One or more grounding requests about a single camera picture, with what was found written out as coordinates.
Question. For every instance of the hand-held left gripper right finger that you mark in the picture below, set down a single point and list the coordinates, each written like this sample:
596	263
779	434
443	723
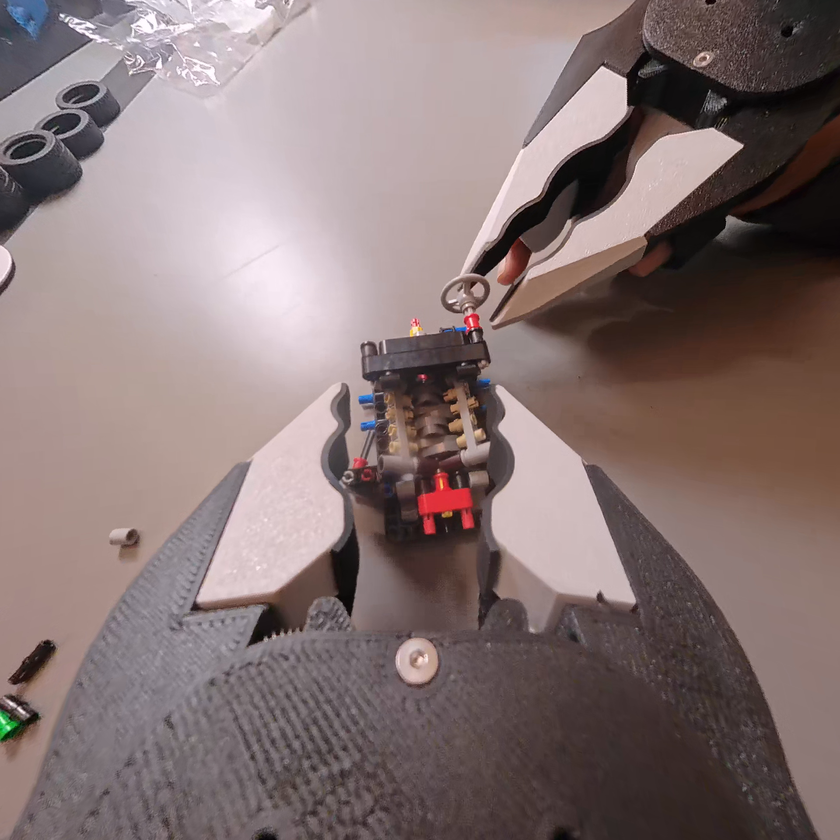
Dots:
558	518

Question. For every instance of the person's right hand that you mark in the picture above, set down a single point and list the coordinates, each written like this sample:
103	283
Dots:
794	177

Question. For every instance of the grey lego steering wheel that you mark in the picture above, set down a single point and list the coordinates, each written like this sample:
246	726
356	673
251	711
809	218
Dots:
466	292

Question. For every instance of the dark table mat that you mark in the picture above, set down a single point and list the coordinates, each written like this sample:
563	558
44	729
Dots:
39	62

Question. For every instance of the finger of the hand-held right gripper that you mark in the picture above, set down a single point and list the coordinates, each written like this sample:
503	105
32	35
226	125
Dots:
649	197
564	151

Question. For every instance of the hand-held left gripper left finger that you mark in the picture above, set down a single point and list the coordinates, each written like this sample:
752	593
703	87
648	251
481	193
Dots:
282	512

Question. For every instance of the clear plastic bag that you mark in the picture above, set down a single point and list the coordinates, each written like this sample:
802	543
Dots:
190	46

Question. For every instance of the grey lego connector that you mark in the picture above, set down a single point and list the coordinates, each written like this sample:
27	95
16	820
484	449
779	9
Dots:
124	537

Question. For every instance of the lego engine chassis assembly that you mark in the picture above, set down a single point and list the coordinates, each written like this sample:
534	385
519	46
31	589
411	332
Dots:
426	358

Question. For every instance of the black lego pin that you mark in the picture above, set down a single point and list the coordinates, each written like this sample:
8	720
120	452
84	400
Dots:
31	663

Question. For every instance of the blue plastic object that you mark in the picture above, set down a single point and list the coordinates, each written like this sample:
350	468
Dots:
29	18

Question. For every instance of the black rubber lego tyre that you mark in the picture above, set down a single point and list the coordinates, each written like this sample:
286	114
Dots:
69	131
43	164
12	197
88	102

